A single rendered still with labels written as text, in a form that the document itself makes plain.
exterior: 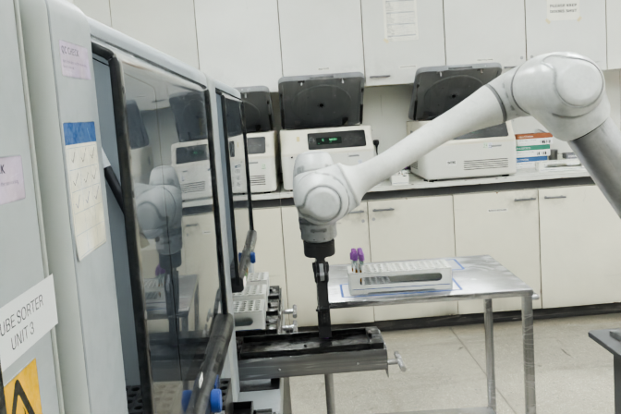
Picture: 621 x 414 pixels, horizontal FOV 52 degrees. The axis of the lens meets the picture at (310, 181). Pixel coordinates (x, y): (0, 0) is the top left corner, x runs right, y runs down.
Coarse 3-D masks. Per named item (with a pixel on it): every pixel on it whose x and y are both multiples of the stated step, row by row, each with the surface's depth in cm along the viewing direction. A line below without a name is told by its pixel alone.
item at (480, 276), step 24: (336, 264) 223; (456, 264) 212; (480, 264) 210; (336, 288) 193; (456, 288) 184; (480, 288) 182; (504, 288) 181; (528, 288) 179; (528, 312) 180; (528, 336) 180; (528, 360) 181; (528, 384) 182; (456, 408) 226; (480, 408) 225; (528, 408) 182
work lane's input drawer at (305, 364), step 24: (264, 336) 156; (288, 336) 156; (312, 336) 157; (336, 336) 156; (360, 336) 155; (240, 360) 144; (264, 360) 145; (288, 360) 145; (312, 360) 145; (336, 360) 145; (360, 360) 145; (384, 360) 146
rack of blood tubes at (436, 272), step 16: (352, 272) 186; (368, 272) 187; (384, 272) 184; (400, 272) 184; (416, 272) 184; (432, 272) 184; (448, 272) 184; (352, 288) 185; (384, 288) 185; (400, 288) 185; (416, 288) 185; (432, 288) 185
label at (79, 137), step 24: (72, 48) 46; (72, 72) 46; (72, 144) 45; (96, 144) 50; (72, 168) 44; (96, 168) 50; (72, 192) 44; (96, 192) 49; (72, 216) 44; (96, 216) 49; (96, 240) 49
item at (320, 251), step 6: (306, 246) 152; (312, 246) 150; (318, 246) 150; (324, 246) 150; (330, 246) 151; (306, 252) 152; (312, 252) 151; (318, 252) 150; (324, 252) 150; (330, 252) 151; (318, 258) 150; (324, 258) 151; (318, 264) 150; (324, 264) 150; (318, 270) 150; (324, 270) 151
